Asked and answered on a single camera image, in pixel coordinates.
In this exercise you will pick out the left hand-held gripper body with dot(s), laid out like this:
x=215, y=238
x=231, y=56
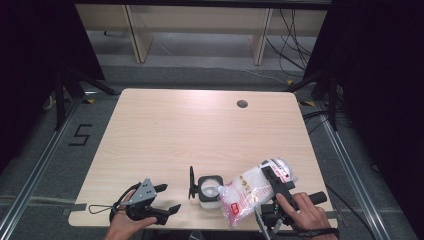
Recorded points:
x=143, y=196

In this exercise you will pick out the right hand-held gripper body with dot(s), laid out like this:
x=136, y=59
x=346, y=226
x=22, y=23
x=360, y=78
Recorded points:
x=270, y=216

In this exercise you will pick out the red and white sugar pouch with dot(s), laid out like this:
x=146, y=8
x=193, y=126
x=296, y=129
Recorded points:
x=246, y=196

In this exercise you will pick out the clear jar with black lid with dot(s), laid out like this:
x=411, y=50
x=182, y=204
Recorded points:
x=209, y=190

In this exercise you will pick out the person's left hand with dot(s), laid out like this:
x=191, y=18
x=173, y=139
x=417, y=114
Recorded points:
x=121, y=226

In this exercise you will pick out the person's right hand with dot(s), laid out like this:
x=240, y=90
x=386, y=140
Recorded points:
x=310, y=216

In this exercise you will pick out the dark round table grommet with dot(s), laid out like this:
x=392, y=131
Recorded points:
x=242, y=104

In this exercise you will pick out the grey floor tape strip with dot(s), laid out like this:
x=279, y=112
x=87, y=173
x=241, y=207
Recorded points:
x=75, y=208

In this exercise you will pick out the black metal stand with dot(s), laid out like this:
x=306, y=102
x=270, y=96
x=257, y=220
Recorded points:
x=331, y=100
x=60, y=100

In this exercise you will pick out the black curtain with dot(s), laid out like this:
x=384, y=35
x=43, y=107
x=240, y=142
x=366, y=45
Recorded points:
x=383, y=83
x=33, y=66

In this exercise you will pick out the silver metal floor rail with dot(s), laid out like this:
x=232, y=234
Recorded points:
x=36, y=166
x=353, y=173

